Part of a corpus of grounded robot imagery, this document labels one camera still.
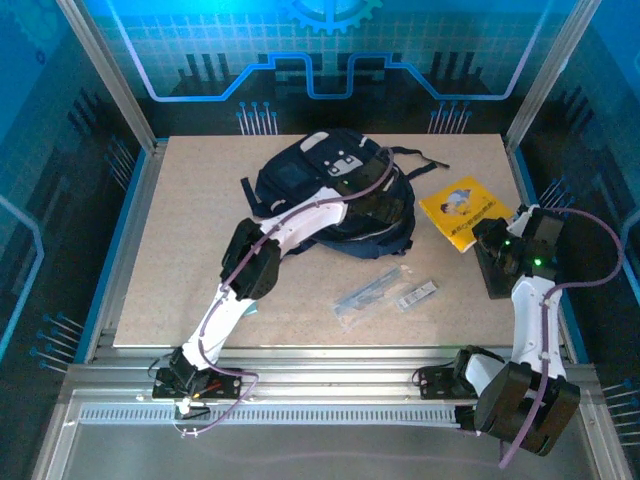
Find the small grey packaged eraser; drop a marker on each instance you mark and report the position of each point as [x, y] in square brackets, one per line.
[417, 296]

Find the navy blue backpack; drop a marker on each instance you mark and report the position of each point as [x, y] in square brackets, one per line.
[300, 170]

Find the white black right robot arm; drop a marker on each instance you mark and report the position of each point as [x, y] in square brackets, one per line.
[532, 310]

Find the clear plastic stationery pouch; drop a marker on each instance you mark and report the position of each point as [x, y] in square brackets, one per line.
[365, 296]

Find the aluminium front rail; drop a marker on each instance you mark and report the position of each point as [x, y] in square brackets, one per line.
[325, 372]

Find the yellow picture book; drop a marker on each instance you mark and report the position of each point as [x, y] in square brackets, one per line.
[457, 210]

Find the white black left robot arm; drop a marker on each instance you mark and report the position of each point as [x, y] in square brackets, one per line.
[220, 320]

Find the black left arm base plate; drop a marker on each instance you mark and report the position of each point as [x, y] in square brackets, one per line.
[225, 385]

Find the grey metal front platform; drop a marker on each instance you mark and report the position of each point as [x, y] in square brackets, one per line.
[325, 450]

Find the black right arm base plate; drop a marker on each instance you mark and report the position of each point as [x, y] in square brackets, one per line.
[435, 382]

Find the aluminium frame post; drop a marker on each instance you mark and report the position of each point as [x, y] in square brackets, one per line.
[110, 80]
[550, 75]

